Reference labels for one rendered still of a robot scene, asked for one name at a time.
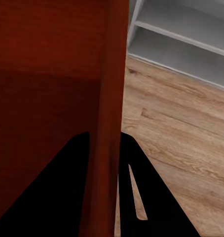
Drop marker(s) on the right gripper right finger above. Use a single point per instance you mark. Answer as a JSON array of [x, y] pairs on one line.
[[165, 216]]

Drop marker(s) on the storage box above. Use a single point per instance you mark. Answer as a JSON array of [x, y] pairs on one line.
[[62, 67]]

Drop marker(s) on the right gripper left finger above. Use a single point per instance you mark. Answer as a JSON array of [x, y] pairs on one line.
[[51, 205]]

